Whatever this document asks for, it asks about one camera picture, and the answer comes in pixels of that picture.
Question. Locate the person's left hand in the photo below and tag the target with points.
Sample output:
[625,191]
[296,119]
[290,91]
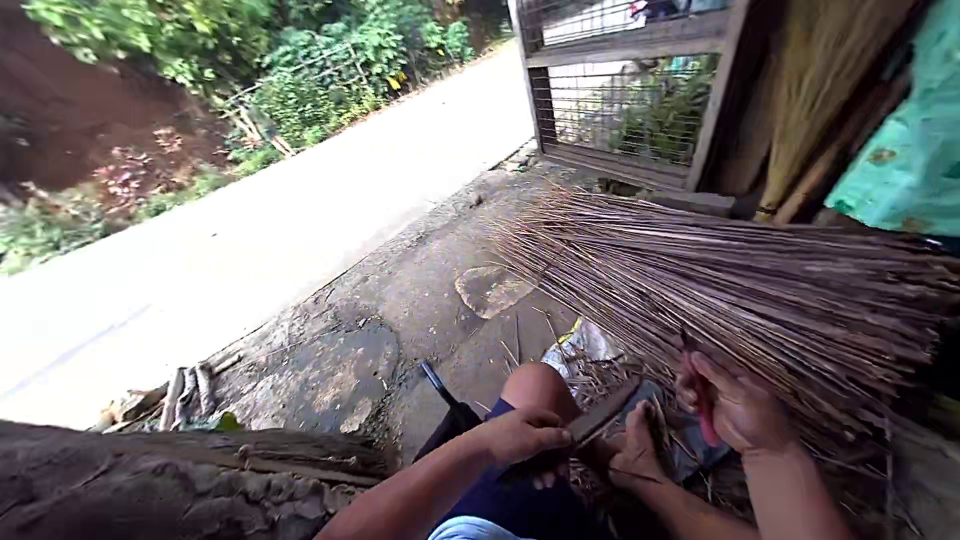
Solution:
[510,439]

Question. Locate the person's right hand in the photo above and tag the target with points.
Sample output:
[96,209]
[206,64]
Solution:
[750,416]

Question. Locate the person's left fingers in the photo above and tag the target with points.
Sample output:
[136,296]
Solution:
[553,437]

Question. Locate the person's right fingers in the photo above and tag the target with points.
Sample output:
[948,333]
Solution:
[720,375]

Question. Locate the grey-brown blade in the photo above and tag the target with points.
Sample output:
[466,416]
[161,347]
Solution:
[602,412]

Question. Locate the person's right forearm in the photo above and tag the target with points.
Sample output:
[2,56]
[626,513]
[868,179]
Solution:
[791,491]

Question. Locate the person's left forearm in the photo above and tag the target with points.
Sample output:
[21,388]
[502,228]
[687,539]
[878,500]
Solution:
[420,480]

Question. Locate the person's legs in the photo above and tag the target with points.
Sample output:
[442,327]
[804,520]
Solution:
[536,390]

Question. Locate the heap of stick scraps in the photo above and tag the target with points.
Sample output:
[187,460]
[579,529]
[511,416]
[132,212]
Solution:
[600,375]

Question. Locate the blue-grey slipper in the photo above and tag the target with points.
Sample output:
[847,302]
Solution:
[694,450]

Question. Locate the pile of brown sticks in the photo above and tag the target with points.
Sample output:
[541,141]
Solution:
[712,277]

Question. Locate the white plastic sack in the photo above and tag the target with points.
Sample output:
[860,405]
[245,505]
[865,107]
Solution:
[589,345]

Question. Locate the concrete block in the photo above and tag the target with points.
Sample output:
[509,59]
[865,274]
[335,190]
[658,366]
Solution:
[694,202]

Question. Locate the brown wooden pole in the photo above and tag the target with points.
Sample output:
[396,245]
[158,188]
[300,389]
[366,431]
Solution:
[825,165]

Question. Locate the green tarpaulin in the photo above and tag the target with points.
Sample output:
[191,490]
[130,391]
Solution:
[904,150]

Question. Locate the tan fibre broom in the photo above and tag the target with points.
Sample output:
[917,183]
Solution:
[806,82]

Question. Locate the stack of short firewood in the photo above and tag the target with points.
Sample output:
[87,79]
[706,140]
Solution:
[186,396]

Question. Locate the rough brown log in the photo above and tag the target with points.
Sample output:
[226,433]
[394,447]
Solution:
[150,484]

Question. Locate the bamboo fence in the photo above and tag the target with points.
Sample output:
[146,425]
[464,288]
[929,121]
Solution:
[255,124]

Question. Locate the green bushes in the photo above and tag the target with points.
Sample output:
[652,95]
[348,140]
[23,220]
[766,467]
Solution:
[315,67]

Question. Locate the red-leaved plant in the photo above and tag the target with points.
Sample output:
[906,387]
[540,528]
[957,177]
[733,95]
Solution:
[127,174]

